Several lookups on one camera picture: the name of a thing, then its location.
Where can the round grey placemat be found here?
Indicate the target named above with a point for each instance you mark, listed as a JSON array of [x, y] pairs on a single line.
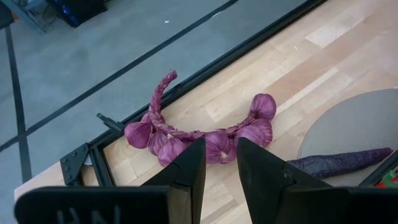
[[357, 124]]

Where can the black equipment box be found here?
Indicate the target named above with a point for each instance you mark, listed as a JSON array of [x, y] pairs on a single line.
[[77, 11]]

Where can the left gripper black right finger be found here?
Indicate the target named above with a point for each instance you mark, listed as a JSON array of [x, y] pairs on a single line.
[[264, 180]]

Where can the purple garlic braid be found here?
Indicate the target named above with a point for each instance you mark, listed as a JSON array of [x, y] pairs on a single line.
[[219, 149]]

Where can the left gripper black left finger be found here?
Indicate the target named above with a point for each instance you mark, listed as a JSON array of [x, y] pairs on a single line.
[[189, 174]]

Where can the grey metal beam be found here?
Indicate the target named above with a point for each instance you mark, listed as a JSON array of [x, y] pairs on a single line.
[[28, 17]]

